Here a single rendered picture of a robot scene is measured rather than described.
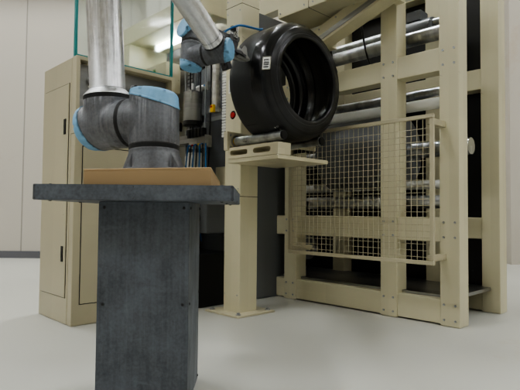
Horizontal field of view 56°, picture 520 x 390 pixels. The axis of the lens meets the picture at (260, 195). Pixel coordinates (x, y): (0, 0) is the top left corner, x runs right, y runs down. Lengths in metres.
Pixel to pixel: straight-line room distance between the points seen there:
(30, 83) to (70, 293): 4.21
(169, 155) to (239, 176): 1.19
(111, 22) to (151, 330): 0.94
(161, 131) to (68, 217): 1.13
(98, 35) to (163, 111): 0.34
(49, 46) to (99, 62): 4.79
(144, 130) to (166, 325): 0.55
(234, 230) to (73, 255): 0.81
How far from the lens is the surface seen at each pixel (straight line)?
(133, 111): 1.50
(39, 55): 6.44
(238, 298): 2.64
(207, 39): 1.97
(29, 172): 6.23
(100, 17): 1.69
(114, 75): 1.64
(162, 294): 1.40
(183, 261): 1.37
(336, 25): 2.85
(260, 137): 2.40
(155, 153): 1.44
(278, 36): 2.38
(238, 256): 2.61
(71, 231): 2.46
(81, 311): 2.51
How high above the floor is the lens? 0.53
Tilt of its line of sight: 2 degrees up
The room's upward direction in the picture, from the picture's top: 1 degrees clockwise
